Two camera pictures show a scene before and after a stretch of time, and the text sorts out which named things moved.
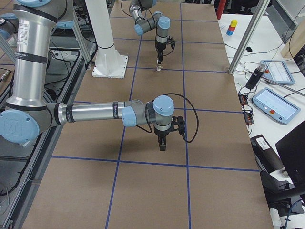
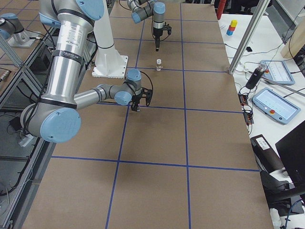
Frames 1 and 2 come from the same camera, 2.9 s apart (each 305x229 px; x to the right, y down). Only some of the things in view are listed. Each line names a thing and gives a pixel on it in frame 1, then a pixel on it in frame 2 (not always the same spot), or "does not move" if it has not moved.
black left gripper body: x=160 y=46 to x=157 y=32
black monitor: x=291 y=151 does not move
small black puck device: x=249 y=49 does not move
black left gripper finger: x=160 y=50 to x=157 y=37
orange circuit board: x=243 y=99 does not move
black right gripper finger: x=162 y=138 to x=135 y=103
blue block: x=229 y=32 does not move
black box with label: x=267 y=156 does not move
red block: x=231 y=28 does not move
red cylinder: x=221 y=4 does not move
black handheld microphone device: x=256 y=76 does not move
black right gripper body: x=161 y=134 to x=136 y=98
